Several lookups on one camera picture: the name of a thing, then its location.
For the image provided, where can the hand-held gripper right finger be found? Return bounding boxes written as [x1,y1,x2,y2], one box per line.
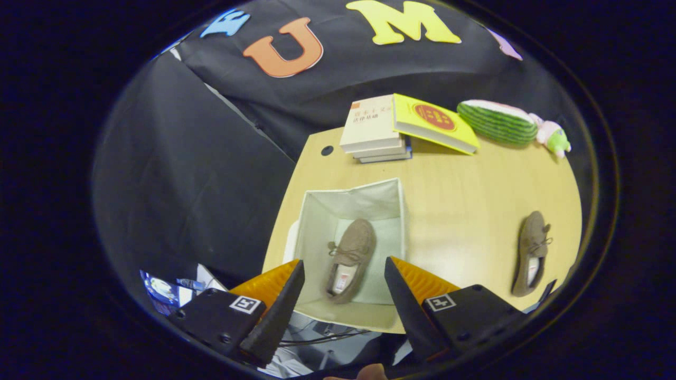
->
[384,256,529,365]

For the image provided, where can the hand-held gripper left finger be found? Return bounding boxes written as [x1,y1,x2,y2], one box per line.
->
[174,259,306,368]

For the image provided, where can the brown fuzzy shoe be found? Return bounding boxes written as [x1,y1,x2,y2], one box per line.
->
[511,211,553,298]
[325,218,377,305]

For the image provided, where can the pale green fabric storage box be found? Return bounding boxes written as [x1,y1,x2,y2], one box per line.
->
[284,177,406,308]

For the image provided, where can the white paper sheet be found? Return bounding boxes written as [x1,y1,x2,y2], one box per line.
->
[177,263,229,307]

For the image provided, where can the blue printed packet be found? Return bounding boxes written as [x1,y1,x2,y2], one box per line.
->
[139,269,206,317]

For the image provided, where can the blue-edged book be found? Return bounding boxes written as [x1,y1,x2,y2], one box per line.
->
[359,140,413,164]

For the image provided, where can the white thin book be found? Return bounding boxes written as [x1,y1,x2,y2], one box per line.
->
[351,138,410,159]

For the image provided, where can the black backdrop cloth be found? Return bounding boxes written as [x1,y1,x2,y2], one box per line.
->
[91,0,600,296]

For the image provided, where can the beige book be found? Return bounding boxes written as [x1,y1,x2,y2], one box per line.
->
[339,94,402,154]

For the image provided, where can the yellow book with red label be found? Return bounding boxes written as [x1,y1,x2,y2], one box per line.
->
[392,93,481,156]

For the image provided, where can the watermelon slice plush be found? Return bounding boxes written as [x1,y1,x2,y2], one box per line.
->
[456,99,539,148]

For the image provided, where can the pink and green plush toy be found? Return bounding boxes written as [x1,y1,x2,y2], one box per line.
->
[530,113,572,159]

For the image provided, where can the black cable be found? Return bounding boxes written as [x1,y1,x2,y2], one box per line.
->
[279,328,370,348]

